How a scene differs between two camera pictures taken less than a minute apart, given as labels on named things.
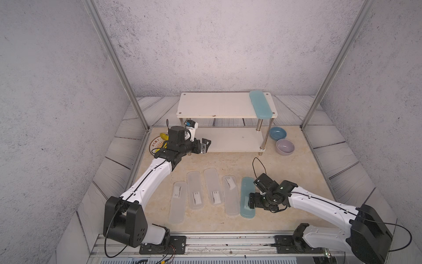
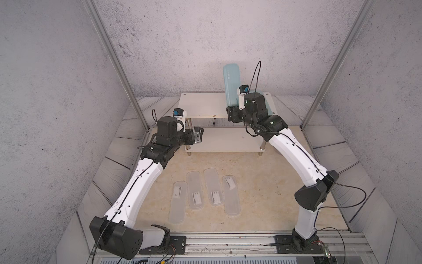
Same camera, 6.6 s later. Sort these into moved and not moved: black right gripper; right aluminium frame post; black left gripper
Moved: black right gripper; black left gripper
Not moved: right aluminium frame post
